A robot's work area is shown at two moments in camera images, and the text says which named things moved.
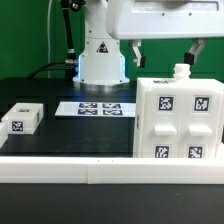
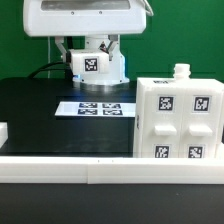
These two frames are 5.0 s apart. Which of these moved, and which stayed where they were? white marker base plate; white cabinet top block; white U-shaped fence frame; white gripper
Moved: white cabinet top block; white gripper
Stayed: white U-shaped fence frame; white marker base plate
